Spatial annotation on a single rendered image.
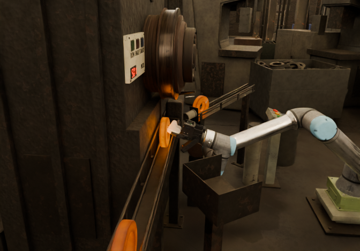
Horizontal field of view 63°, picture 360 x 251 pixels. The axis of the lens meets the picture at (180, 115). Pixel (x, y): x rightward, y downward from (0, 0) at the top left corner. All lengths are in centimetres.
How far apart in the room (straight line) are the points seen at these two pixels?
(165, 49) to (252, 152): 130
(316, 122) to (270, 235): 83
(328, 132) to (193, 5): 307
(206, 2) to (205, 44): 55
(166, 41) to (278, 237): 140
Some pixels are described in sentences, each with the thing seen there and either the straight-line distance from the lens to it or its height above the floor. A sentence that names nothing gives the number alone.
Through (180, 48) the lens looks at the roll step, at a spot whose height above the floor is 117.
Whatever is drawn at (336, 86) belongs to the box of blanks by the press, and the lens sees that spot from 408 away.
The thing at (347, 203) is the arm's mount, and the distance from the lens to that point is 227.
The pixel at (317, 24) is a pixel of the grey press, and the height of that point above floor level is 121.
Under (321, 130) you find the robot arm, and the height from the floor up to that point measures 78.
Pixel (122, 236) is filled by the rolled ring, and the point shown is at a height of 75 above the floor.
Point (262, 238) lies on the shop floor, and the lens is 207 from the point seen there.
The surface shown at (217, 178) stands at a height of 61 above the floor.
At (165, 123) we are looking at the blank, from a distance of 146.
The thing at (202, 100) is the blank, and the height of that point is 75.
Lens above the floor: 131
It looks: 19 degrees down
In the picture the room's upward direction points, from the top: 1 degrees clockwise
